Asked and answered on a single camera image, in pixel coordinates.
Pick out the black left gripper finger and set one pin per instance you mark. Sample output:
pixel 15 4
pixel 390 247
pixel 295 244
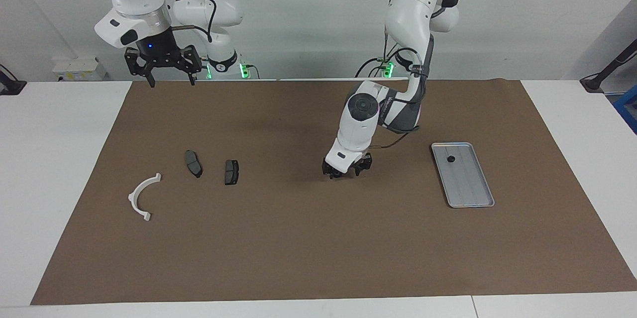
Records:
pixel 361 168
pixel 336 175

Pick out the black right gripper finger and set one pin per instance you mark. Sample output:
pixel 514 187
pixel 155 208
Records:
pixel 134 61
pixel 193 61

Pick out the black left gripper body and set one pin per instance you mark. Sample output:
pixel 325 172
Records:
pixel 348 166

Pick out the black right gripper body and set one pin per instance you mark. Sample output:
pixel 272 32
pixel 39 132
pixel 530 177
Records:
pixel 159 52

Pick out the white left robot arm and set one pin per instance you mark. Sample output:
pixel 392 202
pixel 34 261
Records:
pixel 413 9

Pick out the silver metal tray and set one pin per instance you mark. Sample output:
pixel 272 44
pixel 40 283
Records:
pixel 465 183

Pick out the white box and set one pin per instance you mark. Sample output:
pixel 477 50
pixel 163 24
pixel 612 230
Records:
pixel 79 70

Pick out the brown table mat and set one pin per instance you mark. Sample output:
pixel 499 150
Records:
pixel 318 238

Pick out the grey curved brake pad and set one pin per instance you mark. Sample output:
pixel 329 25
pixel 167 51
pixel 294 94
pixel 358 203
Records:
pixel 193 162

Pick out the dark rectangular brake pad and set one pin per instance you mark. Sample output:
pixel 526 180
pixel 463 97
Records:
pixel 232 172

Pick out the black angled stand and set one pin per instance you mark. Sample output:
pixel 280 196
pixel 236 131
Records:
pixel 592 83

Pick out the blue crate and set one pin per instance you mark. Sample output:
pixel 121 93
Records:
pixel 629 109

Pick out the black clamp mount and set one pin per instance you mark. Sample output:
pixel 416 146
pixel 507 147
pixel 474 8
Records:
pixel 12 88

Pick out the white semicircular plastic bracket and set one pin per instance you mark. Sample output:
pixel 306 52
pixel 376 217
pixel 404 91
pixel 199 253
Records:
pixel 134 196

